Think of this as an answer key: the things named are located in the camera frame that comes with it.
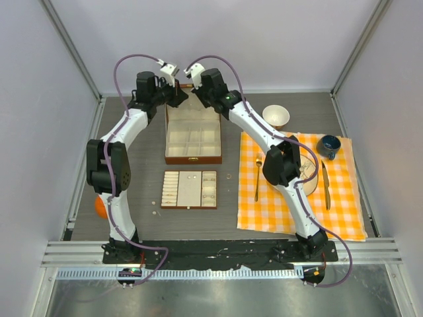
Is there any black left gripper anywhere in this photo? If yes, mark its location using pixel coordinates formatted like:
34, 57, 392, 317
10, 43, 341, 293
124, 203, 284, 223
151, 77, 188, 109

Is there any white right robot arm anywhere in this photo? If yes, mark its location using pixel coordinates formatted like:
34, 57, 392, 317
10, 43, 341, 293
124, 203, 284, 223
185, 63, 328, 261

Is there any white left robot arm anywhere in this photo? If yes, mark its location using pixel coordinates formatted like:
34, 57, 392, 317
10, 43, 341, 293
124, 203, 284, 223
86, 64, 188, 264

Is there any brown open jewelry box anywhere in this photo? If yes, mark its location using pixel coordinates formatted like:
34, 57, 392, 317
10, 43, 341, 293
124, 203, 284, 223
165, 84, 222, 164

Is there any brown jewelry tray insert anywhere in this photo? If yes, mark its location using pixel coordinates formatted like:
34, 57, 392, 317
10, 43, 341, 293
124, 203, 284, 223
161, 170, 217, 209

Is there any white ceramic bowl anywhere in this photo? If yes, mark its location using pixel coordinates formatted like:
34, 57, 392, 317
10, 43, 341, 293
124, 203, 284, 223
262, 104, 290, 130

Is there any gold fork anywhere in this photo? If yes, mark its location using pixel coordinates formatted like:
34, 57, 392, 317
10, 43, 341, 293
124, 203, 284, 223
254, 152, 263, 202

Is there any decorated ceramic plate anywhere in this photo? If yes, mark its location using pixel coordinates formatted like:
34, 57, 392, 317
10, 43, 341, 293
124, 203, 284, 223
269, 153, 319, 197

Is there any dark blue mug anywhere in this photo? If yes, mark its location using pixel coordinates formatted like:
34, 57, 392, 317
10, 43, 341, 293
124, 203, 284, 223
317, 135, 342, 160

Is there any orange upturned bowl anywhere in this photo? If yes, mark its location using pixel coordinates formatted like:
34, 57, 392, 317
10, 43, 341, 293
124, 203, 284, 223
95, 196, 108, 219

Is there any gold knife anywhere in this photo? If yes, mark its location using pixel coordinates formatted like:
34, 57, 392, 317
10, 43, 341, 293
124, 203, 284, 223
321, 161, 331, 210

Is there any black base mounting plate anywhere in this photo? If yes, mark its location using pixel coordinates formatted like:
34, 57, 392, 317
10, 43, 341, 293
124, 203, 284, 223
101, 239, 338, 271

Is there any yellow checkered cloth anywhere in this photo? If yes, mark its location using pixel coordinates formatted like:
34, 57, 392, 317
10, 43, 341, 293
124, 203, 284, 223
237, 133, 367, 241

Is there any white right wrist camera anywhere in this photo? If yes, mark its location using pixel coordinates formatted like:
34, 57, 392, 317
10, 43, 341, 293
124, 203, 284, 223
184, 63, 206, 89

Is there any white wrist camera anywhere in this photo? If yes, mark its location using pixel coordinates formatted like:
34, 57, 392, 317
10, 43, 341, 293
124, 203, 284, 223
156, 59, 180, 87
184, 63, 206, 89

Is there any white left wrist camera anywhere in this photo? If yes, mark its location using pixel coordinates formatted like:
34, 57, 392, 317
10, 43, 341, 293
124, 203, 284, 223
156, 59, 180, 87

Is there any white slotted cable duct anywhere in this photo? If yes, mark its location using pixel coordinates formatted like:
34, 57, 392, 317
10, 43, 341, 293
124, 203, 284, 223
56, 267, 303, 281

